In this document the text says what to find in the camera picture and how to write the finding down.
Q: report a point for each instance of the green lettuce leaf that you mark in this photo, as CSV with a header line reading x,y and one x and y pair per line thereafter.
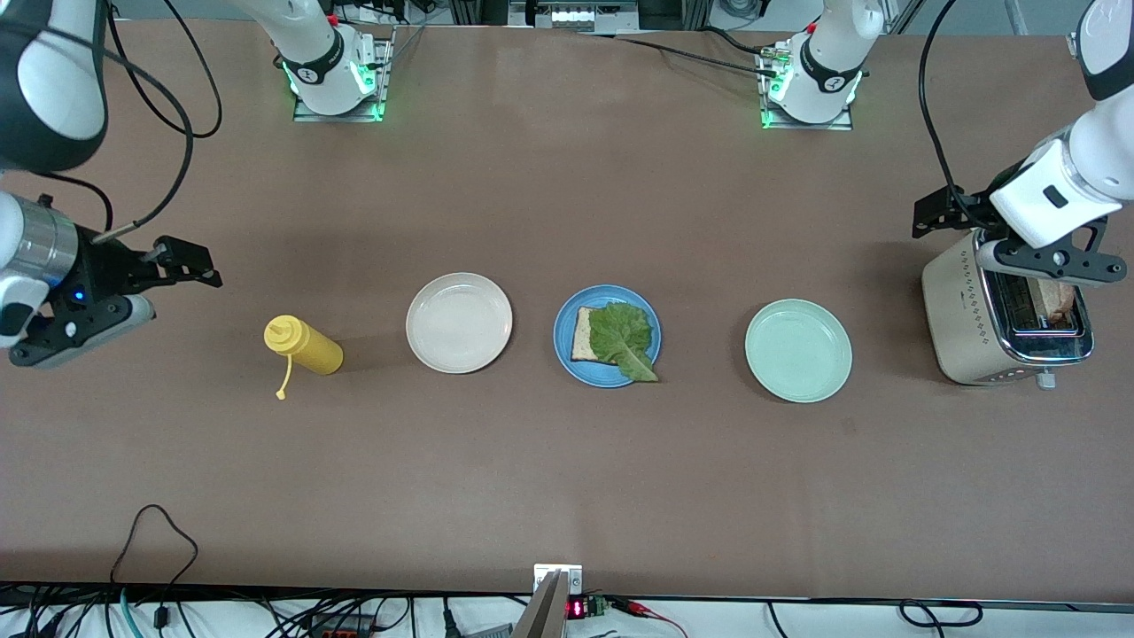
x,y
625,337

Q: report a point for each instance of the beige chrome toaster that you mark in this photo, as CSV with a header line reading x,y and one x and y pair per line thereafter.
x,y
961,310

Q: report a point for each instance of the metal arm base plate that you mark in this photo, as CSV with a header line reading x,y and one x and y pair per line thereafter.
x,y
806,127
337,118

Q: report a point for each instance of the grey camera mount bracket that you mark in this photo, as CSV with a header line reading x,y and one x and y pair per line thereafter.
x,y
554,611

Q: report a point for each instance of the yellow squeeze bottle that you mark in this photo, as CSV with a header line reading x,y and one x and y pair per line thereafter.
x,y
314,350

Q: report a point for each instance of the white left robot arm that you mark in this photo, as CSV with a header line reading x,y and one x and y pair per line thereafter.
x,y
833,53

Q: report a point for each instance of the blue round plate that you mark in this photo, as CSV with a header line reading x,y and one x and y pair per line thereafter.
x,y
567,372

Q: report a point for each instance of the circuit board red display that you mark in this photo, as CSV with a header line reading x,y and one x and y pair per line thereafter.
x,y
578,608

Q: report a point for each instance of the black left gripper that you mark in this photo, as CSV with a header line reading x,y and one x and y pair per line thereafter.
x,y
941,212

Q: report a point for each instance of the beige round plate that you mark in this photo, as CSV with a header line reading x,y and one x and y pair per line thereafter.
x,y
459,322

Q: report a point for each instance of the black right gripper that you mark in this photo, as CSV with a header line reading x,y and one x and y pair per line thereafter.
x,y
104,268

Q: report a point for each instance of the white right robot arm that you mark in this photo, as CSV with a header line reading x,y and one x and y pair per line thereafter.
x,y
53,89

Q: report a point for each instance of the pale green round plate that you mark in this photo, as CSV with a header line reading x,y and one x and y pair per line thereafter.
x,y
798,351

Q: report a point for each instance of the toasted bread slice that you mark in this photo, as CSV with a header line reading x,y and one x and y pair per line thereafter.
x,y
1057,301
583,335

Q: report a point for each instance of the metal table corner bracket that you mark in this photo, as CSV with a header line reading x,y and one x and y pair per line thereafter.
x,y
1076,44

